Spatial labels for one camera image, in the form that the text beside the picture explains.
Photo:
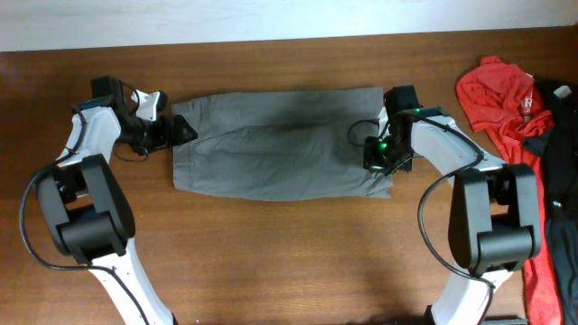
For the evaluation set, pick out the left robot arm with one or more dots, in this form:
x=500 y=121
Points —
x=86 y=212

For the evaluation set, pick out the grey shorts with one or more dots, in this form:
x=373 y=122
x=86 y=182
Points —
x=280 y=146

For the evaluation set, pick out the red shirt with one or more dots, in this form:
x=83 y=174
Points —
x=502 y=100

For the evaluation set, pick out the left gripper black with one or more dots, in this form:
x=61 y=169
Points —
x=166 y=134

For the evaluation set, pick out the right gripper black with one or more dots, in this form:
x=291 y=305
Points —
x=373 y=160

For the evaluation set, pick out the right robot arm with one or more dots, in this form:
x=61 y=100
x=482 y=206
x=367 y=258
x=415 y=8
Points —
x=494 y=225

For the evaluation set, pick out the black garment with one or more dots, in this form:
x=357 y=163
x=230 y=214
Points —
x=557 y=149

